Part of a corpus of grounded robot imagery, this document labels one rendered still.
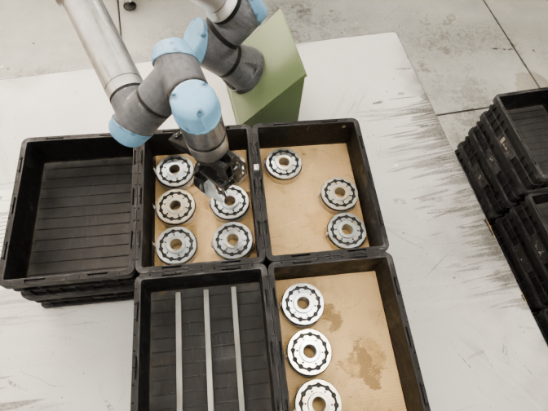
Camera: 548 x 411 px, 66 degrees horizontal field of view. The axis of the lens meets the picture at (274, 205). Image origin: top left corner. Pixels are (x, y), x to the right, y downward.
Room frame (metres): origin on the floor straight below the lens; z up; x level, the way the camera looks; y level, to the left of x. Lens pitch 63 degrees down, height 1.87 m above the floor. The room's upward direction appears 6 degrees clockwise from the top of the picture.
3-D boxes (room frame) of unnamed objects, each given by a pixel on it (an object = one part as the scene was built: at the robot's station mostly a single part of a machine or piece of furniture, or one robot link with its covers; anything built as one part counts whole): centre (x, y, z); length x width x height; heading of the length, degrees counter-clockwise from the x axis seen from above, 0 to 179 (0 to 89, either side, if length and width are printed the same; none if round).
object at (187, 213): (0.47, 0.26, 0.86); 0.10 x 0.10 x 0.01
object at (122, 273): (0.42, 0.48, 0.92); 0.40 x 0.30 x 0.02; 12
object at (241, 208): (0.50, 0.12, 0.86); 0.10 x 0.10 x 0.01
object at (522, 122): (1.10, -1.03, 0.37); 0.40 x 0.30 x 0.45; 18
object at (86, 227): (0.42, 0.48, 0.87); 0.40 x 0.30 x 0.11; 12
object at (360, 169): (0.55, -0.10, 0.87); 0.40 x 0.30 x 0.11; 12
